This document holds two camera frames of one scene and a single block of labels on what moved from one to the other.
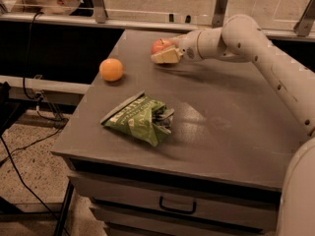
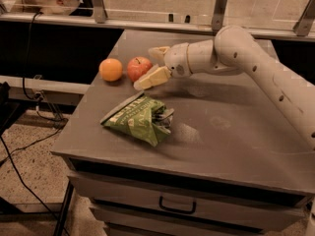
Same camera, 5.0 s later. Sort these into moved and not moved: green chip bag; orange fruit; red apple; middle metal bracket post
Moved: red apple
Not moved: orange fruit; green chip bag; middle metal bracket post
